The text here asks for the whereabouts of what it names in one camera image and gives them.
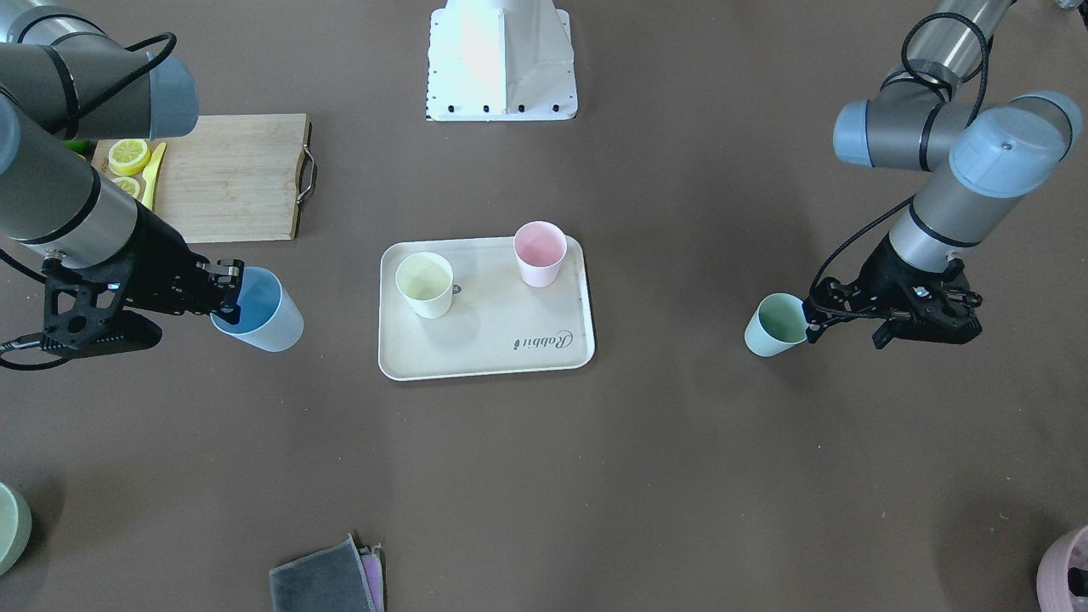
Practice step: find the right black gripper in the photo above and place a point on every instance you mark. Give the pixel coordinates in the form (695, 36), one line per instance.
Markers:
(163, 265)

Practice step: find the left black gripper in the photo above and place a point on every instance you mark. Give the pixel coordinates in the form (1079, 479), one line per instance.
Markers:
(881, 274)

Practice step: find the blue cup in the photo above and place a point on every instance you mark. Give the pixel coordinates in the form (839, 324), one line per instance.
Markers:
(269, 318)

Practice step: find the green cup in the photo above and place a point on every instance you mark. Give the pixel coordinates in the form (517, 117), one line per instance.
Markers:
(778, 324)

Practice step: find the pale yellow cup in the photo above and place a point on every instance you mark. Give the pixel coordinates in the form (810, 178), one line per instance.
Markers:
(424, 280)

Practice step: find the pink cup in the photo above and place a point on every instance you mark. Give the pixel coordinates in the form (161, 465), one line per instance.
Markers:
(540, 248)

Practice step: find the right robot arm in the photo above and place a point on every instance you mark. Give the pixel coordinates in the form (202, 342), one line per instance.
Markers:
(64, 80)

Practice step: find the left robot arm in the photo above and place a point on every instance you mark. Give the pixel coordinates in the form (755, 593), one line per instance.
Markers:
(929, 115)

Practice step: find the beige rabbit tray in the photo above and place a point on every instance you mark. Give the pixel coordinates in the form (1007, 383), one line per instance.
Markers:
(496, 322)

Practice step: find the wooden cutting board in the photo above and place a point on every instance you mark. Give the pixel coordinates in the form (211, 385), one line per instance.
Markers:
(236, 178)

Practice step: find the yellow plastic knife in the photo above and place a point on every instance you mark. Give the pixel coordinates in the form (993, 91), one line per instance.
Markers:
(150, 175)

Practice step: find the lemon slice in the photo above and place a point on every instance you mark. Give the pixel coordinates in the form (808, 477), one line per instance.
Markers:
(128, 157)
(130, 185)

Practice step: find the green lime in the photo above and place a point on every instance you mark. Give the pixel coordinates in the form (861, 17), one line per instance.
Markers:
(80, 147)

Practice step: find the mint green bowl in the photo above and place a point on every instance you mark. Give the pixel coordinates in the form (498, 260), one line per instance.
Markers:
(16, 526)

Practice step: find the grey folded cloth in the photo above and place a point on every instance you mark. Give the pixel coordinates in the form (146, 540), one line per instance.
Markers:
(346, 577)

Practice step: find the pink bowl with ice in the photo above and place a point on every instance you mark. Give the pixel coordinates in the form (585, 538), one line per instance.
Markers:
(1060, 578)

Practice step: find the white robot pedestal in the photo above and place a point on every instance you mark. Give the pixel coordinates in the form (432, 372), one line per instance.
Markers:
(500, 61)

